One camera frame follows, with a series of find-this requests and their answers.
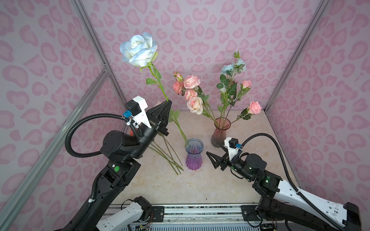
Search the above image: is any aluminium corner frame post left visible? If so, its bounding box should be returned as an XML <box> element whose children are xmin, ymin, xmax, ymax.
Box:
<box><xmin>70</xmin><ymin>0</ymin><xmax>126</xmax><ymax>106</ymax></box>

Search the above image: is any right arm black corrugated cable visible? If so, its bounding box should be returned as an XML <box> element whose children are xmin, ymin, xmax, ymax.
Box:
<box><xmin>236</xmin><ymin>132</ymin><xmax>345</xmax><ymax>231</ymax></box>

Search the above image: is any aluminium corner frame post right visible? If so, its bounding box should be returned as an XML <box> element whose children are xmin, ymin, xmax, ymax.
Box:
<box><xmin>264</xmin><ymin>0</ymin><xmax>332</xmax><ymax>114</ymax></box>

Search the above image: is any aluminium diagonal frame bar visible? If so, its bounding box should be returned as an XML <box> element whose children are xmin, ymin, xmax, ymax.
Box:
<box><xmin>1</xmin><ymin>69</ymin><xmax>109</xmax><ymax>231</ymax></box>

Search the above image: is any cream white rose stem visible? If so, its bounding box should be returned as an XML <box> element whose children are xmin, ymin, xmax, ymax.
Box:
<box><xmin>148</xmin><ymin>134</ymin><xmax>184</xmax><ymax>175</ymax></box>

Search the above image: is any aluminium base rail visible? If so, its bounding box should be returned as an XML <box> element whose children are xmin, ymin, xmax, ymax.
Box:
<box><xmin>101</xmin><ymin>203</ymin><xmax>301</xmax><ymax>231</ymax></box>

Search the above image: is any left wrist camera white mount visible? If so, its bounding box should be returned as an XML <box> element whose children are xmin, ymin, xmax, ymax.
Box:
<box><xmin>123</xmin><ymin>96</ymin><xmax>152</xmax><ymax>129</ymax></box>

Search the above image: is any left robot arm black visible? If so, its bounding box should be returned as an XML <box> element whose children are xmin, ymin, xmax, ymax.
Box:
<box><xmin>63</xmin><ymin>100</ymin><xmax>172</xmax><ymax>231</ymax></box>

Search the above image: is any blue purple glass vase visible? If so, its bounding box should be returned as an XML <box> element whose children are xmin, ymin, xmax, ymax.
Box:
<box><xmin>185</xmin><ymin>138</ymin><xmax>204</xmax><ymax>170</ymax></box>

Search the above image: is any pale blue flower spray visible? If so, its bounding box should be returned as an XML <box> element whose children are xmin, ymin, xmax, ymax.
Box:
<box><xmin>217</xmin><ymin>51</ymin><xmax>245</xmax><ymax>129</ymax></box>

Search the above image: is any pink white peony spray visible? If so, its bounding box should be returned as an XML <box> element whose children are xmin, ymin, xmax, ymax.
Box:
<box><xmin>172</xmin><ymin>71</ymin><xmax>220</xmax><ymax>126</ymax></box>

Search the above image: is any white blue artificial rose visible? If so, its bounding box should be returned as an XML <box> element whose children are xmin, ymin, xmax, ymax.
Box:
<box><xmin>119</xmin><ymin>32</ymin><xmax>169</xmax><ymax>101</ymax></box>

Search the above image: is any cream rose single stem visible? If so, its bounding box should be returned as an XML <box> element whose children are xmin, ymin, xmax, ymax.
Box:
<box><xmin>169</xmin><ymin>108</ymin><xmax>188</xmax><ymax>146</ymax></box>

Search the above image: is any aluminium corner frame post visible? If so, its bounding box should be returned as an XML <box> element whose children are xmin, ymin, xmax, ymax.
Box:
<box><xmin>264</xmin><ymin>0</ymin><xmax>332</xmax><ymax>114</ymax></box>
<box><xmin>70</xmin><ymin>0</ymin><xmax>126</xmax><ymax>106</ymax></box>

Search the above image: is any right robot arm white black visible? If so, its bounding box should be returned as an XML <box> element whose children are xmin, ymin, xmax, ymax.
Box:
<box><xmin>206</xmin><ymin>152</ymin><xmax>362</xmax><ymax>231</ymax></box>

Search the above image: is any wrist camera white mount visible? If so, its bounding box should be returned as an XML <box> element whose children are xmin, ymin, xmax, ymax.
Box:
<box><xmin>123</xmin><ymin>96</ymin><xmax>152</xmax><ymax>129</ymax></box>
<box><xmin>224</xmin><ymin>137</ymin><xmax>242</xmax><ymax>161</ymax></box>

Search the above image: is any pink grey glass vase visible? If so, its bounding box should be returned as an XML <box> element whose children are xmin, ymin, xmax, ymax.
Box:
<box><xmin>211</xmin><ymin>117</ymin><xmax>231</xmax><ymax>148</ymax></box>

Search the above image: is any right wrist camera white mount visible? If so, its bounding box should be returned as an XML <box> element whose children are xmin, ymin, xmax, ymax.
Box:
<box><xmin>224</xmin><ymin>137</ymin><xmax>242</xmax><ymax>161</ymax></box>

